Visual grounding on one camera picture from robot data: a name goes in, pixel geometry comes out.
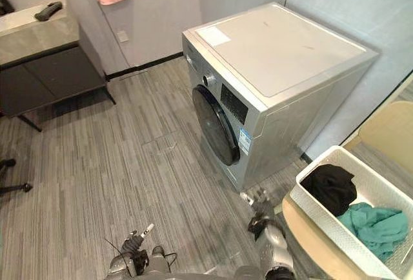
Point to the black baseboard strip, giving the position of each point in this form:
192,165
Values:
145,66

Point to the grey stone-top vanity cabinet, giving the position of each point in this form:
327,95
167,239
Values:
38,51

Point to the silver front-load washing machine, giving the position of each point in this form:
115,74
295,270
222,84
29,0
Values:
290,67

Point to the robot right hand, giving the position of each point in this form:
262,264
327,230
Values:
263,207

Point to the black round washer door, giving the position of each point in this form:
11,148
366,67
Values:
213,125

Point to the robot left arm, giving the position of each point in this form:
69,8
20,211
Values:
155,260

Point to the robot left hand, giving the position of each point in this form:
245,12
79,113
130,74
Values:
132,244

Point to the blue energy label sticker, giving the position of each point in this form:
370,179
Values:
246,139

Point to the black garment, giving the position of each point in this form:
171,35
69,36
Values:
330,188

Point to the black tripod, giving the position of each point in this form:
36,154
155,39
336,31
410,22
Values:
13,187

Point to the white wall outlet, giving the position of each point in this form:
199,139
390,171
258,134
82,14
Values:
123,36

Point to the white plastic laundry basket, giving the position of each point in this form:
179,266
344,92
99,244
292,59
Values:
326,215

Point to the silver washer control knob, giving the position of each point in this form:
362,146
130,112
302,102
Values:
209,80

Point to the teal green garment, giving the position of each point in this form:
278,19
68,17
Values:
374,225

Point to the black handheld device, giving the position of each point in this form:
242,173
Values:
48,11

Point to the white sticker on washer lid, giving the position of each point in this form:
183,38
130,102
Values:
213,35

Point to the black washer display panel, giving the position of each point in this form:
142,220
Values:
234,101

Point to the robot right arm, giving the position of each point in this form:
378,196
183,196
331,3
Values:
276,247

